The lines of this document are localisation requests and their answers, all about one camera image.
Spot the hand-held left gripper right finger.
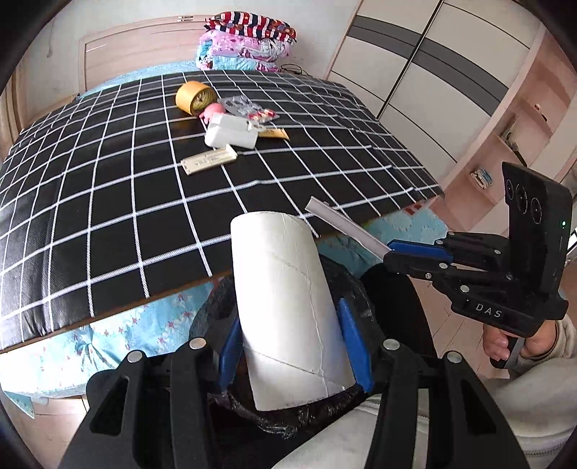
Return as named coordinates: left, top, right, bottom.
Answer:
left=337, top=298, right=530, bottom=469

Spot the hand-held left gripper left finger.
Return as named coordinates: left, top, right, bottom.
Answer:
left=67, top=316, right=246, bottom=469

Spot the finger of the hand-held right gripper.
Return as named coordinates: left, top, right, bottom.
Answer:
left=382, top=253, right=513, bottom=299
left=387, top=232, right=511, bottom=265

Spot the black bagged trash bin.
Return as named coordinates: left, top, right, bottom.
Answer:
left=189, top=253, right=384, bottom=439

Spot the white cardboard paper tube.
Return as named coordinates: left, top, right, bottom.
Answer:
left=230, top=211, right=357, bottom=412

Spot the white paper strip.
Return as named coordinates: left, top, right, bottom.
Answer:
left=305, top=196, right=391, bottom=262

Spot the white packet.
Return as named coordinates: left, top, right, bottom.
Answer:
left=180, top=144, right=238, bottom=176

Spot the red pill blister pack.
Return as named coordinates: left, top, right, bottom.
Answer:
left=247, top=108, right=281, bottom=125

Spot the clear pill blister pack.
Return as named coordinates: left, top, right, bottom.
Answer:
left=219, top=95, right=263, bottom=116

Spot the yellow tape roll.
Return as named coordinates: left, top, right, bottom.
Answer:
left=175, top=81, right=220, bottom=117

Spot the person's right forearm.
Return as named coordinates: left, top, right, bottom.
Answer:
left=518, top=316, right=577, bottom=389

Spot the person's right hand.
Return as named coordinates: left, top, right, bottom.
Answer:
left=481, top=318, right=562, bottom=373

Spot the pink shelf unit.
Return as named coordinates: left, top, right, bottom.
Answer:
left=439, top=31, right=577, bottom=236

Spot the white grey wardrobe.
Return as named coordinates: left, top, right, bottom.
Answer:
left=325, top=0, right=549, bottom=190

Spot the black checked tablecloth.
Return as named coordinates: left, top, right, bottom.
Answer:
left=0, top=67, right=445, bottom=355

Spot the white box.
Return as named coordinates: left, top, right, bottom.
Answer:
left=204, top=113, right=260, bottom=150

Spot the pink toy pig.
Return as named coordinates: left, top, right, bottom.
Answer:
left=198, top=103, right=227, bottom=126

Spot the pink folded quilt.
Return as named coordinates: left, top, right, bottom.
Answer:
left=196, top=29, right=295, bottom=73

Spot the wooden headboard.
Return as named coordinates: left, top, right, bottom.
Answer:
left=79, top=20, right=217, bottom=94

